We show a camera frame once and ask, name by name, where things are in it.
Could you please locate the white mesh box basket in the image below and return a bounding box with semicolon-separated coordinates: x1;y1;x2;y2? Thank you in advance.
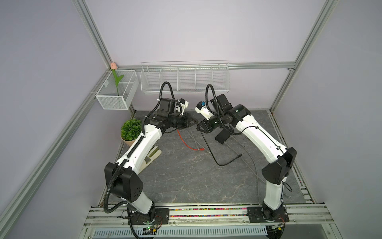
95;70;139;110

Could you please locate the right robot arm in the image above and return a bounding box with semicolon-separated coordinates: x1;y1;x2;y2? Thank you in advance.
195;84;297;222

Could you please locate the green potted plant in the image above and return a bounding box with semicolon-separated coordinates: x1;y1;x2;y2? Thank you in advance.
120;119;142;146

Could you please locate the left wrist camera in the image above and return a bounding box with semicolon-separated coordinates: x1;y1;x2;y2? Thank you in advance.
176;98;189;116

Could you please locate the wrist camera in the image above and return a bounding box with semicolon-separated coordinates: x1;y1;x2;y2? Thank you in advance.
195;101;214;120
176;98;189;116

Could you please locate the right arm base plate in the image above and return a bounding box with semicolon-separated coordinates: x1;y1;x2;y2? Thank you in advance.
247;206;289;223

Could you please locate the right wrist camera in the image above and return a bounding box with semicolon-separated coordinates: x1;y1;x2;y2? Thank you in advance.
195;101;214;120

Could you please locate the pink artificial tulip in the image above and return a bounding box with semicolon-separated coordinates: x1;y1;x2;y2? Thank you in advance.
110;62;124;96

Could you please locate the small black network switch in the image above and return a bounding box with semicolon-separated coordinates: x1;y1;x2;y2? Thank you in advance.
215;129;232;144

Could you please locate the black ethernet cable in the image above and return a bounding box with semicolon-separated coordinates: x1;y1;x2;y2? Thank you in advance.
199;131;243;167

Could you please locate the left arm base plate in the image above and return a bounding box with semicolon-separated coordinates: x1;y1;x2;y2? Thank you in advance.
128;208;170;225

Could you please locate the red ethernet cable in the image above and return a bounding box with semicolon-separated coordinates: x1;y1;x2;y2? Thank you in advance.
176;129;206;151

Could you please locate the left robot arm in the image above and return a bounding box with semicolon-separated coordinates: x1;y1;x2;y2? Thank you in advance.
103;96;198;223

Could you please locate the long white wire basket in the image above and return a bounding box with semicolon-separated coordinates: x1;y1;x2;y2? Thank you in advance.
140;61;231;94

